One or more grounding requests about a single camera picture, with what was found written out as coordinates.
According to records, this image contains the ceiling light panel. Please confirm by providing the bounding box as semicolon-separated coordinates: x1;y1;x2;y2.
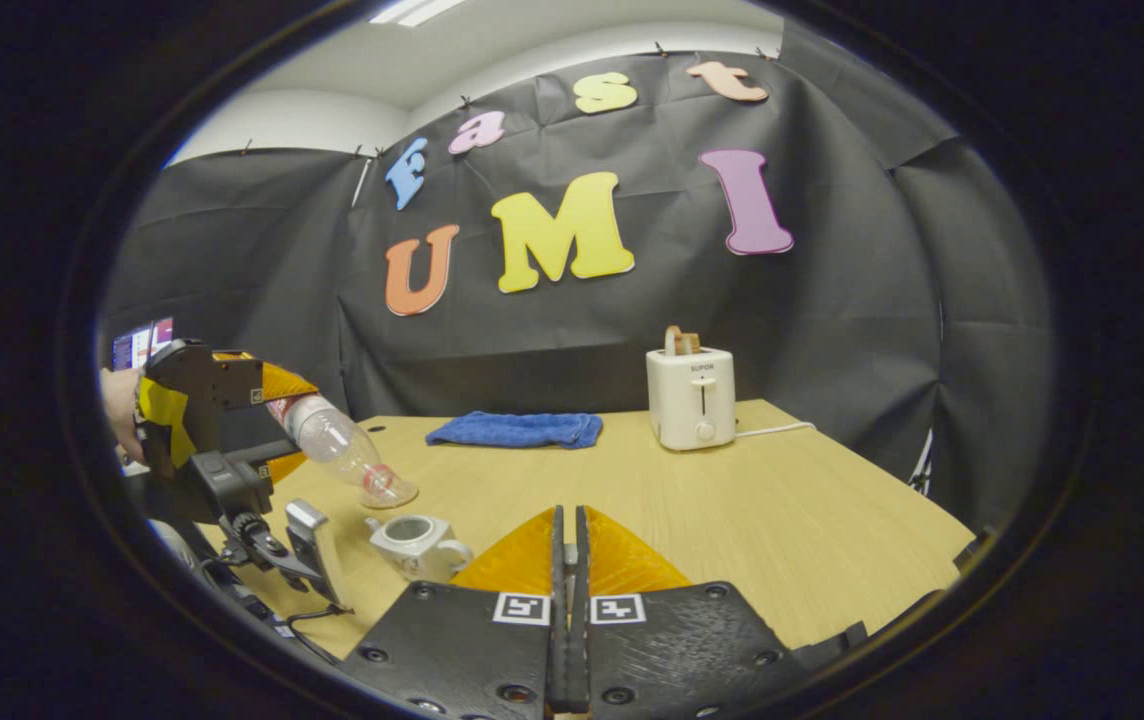
369;0;468;28

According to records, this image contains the clear plastic water bottle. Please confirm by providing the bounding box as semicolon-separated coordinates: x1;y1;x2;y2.
267;393;420;510

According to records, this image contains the black cable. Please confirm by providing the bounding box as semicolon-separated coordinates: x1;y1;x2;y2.
222;585;353;666

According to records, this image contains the black backdrop cloth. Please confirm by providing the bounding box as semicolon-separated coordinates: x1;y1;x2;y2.
102;20;1053;531

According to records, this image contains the computer monitor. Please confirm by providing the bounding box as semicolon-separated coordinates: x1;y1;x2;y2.
112;317;176;371

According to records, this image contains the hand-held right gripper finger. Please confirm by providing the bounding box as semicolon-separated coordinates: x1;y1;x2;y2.
568;505;868;720
337;505;573;720

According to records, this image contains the blue towel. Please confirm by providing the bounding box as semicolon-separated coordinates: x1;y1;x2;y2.
425;410;604;450

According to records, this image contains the white ceramic teacup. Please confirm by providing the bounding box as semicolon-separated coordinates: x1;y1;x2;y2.
365;514;475;584

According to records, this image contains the white toaster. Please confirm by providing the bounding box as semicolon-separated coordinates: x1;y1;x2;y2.
646;345;738;452

